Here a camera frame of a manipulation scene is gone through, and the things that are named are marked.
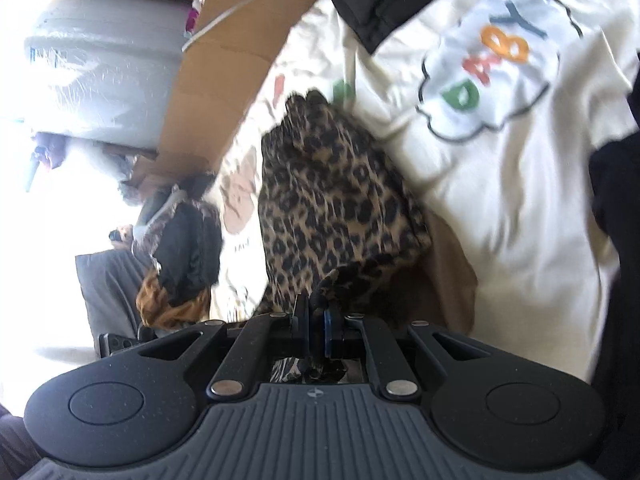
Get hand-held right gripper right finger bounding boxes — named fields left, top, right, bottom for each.
left=322, top=307, right=496, bottom=401

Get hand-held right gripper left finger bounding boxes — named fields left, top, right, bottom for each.
left=137, top=292, right=311, bottom=401

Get leopard print pants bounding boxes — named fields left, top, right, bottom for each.
left=257, top=89, right=433, bottom=386

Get dark grey cushion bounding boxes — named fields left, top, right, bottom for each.
left=75, top=250, right=151, bottom=356

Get brown garment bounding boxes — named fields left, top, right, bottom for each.
left=136, top=275, right=212, bottom=331

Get small plush toy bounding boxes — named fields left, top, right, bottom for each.
left=109, top=225, right=136, bottom=248

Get grey neck pillow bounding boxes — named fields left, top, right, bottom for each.
left=134, top=187, right=186, bottom=241

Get dark furry cloth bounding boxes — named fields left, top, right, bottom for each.
left=177, top=172, right=218, bottom=201

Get white pillow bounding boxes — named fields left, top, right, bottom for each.
left=65, top=137, right=136, bottom=196

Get cream printed blanket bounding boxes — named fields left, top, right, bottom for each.
left=210, top=0, right=636, bottom=376

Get flat cardboard sheet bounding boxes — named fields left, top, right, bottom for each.
left=0, top=0, right=326, bottom=196

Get grey plastic-wrapped mattress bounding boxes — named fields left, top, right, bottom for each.
left=22, top=0, right=193, bottom=146

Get white cable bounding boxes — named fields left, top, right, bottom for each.
left=181, top=0, right=326, bottom=52

